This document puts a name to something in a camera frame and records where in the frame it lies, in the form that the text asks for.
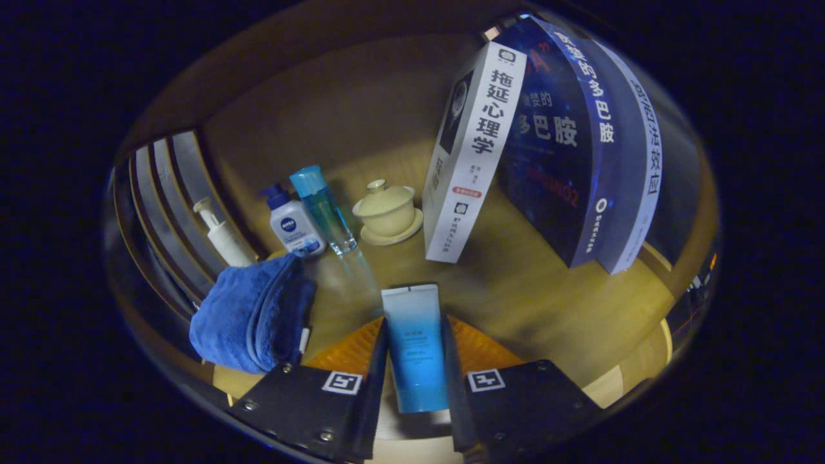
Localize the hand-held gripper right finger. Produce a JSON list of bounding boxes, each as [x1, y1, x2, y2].
[[440, 314, 603, 455]]

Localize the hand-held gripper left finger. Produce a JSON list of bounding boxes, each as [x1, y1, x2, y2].
[[227, 316, 389, 463]]

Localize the blue cosmetic tube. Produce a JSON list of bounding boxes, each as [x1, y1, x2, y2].
[[380, 284, 450, 414]]

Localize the wooden countertop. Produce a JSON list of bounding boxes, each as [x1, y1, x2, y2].
[[213, 148, 677, 452]]

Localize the wooden cabinet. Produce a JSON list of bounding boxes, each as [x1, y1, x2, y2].
[[106, 0, 723, 413]]

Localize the blue rolled towel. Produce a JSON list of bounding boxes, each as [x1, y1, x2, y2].
[[189, 253, 318, 374]]

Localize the white bottle with blue cap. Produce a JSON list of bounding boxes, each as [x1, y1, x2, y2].
[[259, 184, 327, 258]]

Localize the white pump bottle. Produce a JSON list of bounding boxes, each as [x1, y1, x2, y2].
[[193, 197, 255, 268]]

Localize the clear blue bottle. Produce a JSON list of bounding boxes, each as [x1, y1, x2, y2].
[[289, 165, 358, 256]]

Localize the beige lidded teacup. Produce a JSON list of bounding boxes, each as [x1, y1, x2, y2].
[[351, 179, 424, 246]]

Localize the dark blue book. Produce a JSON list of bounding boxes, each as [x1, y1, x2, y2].
[[493, 16, 623, 268]]

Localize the white book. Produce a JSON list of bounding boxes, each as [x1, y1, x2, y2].
[[422, 41, 528, 264]]

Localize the pale grey book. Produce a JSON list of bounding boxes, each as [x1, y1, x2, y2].
[[593, 39, 665, 276]]

